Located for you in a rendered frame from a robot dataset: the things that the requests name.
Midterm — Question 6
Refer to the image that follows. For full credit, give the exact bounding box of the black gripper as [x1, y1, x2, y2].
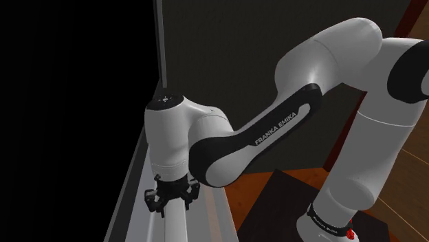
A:
[144, 175, 201, 219]

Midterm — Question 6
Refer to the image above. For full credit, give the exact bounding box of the dark robot stand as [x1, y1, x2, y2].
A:
[236, 168, 392, 242]

